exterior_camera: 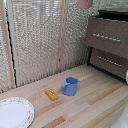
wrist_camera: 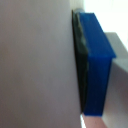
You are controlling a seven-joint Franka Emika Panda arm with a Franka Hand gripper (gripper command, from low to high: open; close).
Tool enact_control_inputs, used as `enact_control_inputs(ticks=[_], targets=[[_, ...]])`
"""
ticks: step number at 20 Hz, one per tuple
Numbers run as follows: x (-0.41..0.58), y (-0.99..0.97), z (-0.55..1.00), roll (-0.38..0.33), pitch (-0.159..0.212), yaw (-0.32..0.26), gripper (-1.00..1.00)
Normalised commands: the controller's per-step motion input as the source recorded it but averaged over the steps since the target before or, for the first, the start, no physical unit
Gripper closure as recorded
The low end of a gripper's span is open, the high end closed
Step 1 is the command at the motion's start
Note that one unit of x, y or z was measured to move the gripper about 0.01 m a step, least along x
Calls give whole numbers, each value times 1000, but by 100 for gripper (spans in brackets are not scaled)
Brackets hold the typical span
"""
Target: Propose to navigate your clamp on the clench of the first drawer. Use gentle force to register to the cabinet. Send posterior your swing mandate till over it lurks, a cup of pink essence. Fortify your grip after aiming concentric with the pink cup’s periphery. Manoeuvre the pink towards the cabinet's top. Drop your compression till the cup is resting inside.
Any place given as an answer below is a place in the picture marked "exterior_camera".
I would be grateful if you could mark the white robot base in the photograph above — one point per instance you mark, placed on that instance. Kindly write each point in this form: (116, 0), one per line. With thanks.
(121, 118)

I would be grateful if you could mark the brown drawer cabinet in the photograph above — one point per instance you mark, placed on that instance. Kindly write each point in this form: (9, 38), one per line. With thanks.
(113, 46)

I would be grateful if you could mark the blue mug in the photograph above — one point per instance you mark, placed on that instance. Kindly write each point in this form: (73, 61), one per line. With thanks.
(70, 87)

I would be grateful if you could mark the yellow block with white dots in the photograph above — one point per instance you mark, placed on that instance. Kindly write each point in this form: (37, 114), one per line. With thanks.
(52, 94)

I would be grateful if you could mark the woven folding screen panel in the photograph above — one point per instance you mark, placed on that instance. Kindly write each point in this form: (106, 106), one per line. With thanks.
(36, 36)
(76, 33)
(2, 50)

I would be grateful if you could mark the white plate with floral rim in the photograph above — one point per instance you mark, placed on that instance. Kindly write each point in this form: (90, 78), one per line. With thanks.
(14, 113)

